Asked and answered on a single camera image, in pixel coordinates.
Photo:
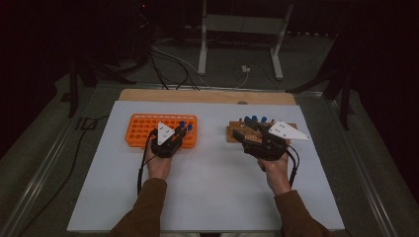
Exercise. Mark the orange test tube rack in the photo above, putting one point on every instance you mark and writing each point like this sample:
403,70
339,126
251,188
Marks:
141,130

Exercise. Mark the wooden test tube rack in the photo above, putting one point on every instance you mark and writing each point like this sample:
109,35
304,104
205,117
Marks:
235,126

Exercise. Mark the metal floor rail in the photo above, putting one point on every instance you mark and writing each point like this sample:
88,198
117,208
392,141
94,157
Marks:
43,164
360,164

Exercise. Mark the white table cover sheet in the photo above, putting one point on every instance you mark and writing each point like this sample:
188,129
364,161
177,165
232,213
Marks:
214,184

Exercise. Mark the white desk with metal legs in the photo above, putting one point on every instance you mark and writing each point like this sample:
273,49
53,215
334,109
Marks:
243,24

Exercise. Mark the wooden table board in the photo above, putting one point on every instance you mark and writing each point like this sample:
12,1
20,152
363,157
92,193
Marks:
184,96

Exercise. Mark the dark stand with red light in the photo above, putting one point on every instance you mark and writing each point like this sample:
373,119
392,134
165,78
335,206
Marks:
143,19

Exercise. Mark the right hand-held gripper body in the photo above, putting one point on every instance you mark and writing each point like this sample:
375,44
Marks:
270,146

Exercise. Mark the person's right hand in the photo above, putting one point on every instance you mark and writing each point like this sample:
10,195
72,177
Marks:
276,174

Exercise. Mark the power strip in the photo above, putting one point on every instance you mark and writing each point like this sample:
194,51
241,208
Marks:
306,33

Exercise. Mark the person's left hand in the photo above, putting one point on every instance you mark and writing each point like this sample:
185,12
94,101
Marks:
158,166

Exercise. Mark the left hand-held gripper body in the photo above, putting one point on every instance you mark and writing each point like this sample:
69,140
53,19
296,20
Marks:
164,141

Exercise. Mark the black tripod stand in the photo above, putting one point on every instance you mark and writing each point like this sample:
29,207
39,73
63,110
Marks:
345,105
73,92

